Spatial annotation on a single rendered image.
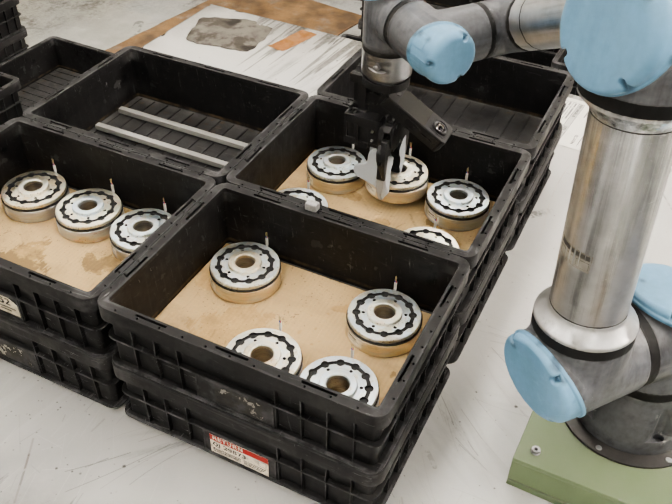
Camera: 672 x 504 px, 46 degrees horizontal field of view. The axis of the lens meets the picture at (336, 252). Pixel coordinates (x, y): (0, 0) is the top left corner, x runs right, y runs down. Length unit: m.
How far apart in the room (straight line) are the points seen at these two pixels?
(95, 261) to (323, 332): 0.37
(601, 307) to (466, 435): 0.37
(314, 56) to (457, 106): 0.56
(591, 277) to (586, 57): 0.24
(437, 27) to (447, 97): 0.62
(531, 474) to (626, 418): 0.14
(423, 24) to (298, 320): 0.43
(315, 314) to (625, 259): 0.46
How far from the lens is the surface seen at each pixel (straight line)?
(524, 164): 1.28
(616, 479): 1.10
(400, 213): 1.31
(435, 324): 0.98
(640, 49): 0.69
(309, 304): 1.14
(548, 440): 1.12
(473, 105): 1.63
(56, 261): 1.26
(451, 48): 1.02
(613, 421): 1.11
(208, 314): 1.13
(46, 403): 1.24
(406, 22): 1.06
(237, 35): 2.15
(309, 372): 1.01
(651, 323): 0.99
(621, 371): 0.95
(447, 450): 1.15
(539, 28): 1.04
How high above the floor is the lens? 1.62
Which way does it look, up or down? 40 degrees down
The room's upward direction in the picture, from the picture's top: 2 degrees clockwise
